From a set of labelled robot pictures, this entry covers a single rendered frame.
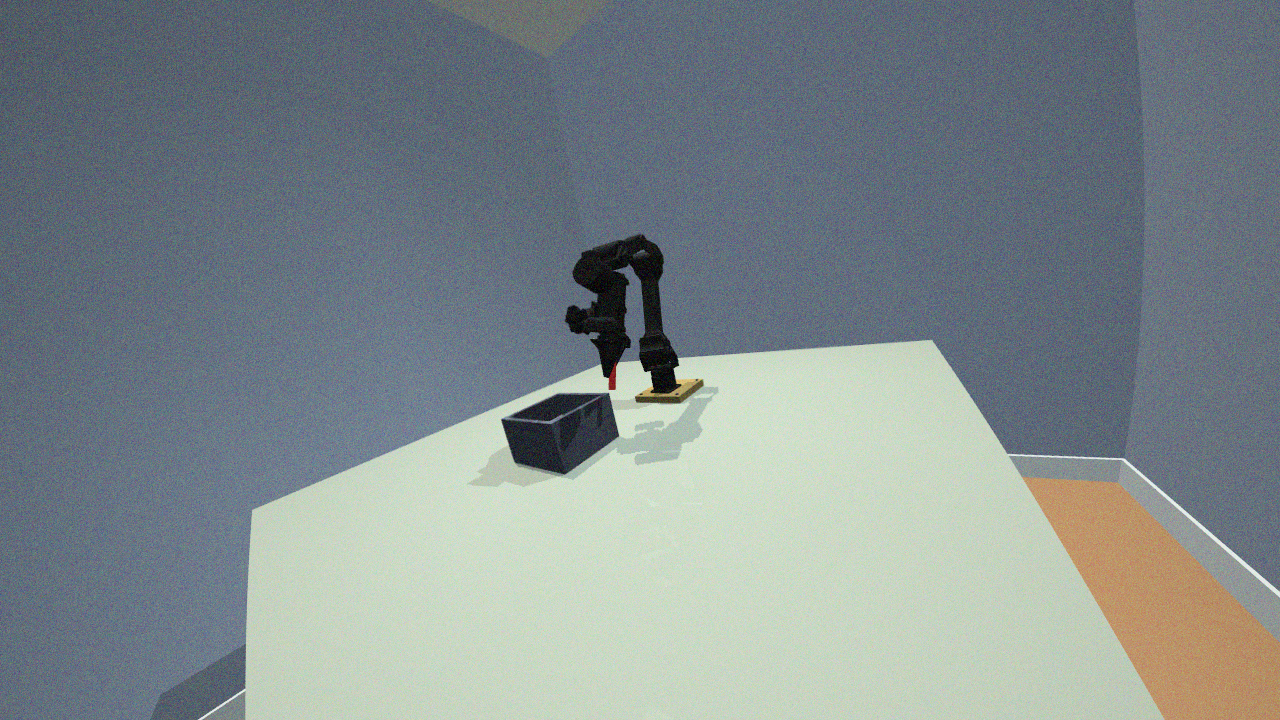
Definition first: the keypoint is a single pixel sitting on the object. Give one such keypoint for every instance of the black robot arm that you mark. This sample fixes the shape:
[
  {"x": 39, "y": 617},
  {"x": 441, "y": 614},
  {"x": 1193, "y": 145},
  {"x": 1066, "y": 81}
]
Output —
[{"x": 594, "y": 271}]

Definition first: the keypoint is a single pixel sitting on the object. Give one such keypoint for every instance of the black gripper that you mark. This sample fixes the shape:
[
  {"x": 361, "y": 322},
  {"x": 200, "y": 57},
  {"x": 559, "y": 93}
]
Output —
[{"x": 609, "y": 323}]

